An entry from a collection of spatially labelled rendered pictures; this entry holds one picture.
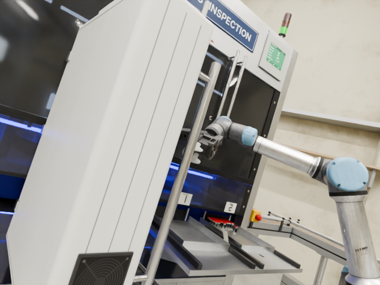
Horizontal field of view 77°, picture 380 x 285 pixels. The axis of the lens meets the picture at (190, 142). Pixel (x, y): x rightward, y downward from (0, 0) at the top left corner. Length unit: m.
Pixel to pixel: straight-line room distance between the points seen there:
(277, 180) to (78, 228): 3.75
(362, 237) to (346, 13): 4.32
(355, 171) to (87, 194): 0.82
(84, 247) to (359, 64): 4.40
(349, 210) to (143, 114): 0.76
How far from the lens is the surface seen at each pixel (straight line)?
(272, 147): 1.10
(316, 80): 4.44
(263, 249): 1.38
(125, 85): 0.47
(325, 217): 4.07
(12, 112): 1.01
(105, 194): 0.49
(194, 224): 1.37
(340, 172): 0.96
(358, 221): 1.00
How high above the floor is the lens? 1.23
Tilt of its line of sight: 3 degrees up
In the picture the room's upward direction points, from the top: 18 degrees clockwise
